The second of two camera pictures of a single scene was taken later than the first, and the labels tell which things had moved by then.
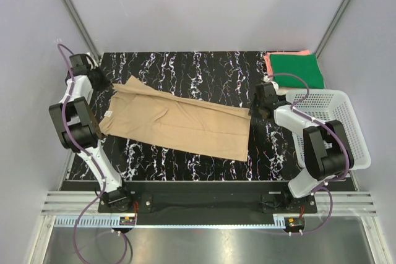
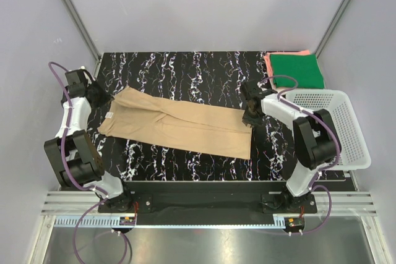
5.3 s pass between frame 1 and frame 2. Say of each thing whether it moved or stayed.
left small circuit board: stayed
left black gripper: moved
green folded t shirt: stayed
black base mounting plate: stayed
